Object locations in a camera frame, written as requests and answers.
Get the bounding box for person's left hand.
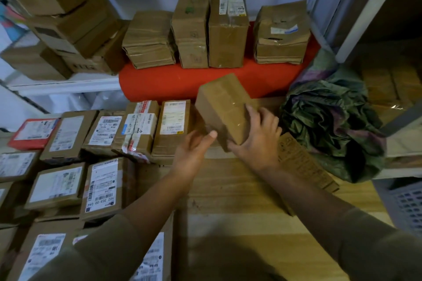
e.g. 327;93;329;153
171;130;218;186

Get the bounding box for person's right hand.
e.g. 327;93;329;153
227;104;283;173

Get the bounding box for plain taped cardboard box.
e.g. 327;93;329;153
195;73;262;153

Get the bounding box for person's right forearm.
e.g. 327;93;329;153
256;165;422;281

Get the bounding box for person's left forearm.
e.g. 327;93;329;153
31;172;196;281

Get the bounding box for flat printed cardboard piece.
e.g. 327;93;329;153
276;132;340;216

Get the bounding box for green purple crumpled cloth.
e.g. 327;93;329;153
280;48;387;183

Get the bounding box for red cloth covered bench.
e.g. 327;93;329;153
118;21;321;104

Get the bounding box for crumpled cardboard box torn label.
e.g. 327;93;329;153
253;0;311;65

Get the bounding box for cardboard box white top label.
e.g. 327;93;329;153
208;0;250;68

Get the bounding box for tall cardboard box green mark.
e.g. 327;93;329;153
170;0;214;69

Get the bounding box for pile of labelled cardboard parcels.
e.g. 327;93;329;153
0;100;192;281

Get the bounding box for stack of flattened cardboard boxes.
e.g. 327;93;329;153
122;10;177;70

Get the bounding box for blurred cardboard boxes on rack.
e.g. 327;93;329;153
359;57;422;123

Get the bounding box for brown cardboard box printed side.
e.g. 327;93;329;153
61;21;130;76

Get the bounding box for white plastic lattice basket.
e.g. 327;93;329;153
373;177;422;239

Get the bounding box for white metal shelf rack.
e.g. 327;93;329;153
307;0;422;179

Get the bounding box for white shelf board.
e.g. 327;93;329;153
0;72;121;97

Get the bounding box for brown cardboard box dark label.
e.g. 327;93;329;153
26;0;120;59

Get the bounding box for red parcel white label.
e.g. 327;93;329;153
8;118;60;151

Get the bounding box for brown cardboard box pale top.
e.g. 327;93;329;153
0;31;74;81

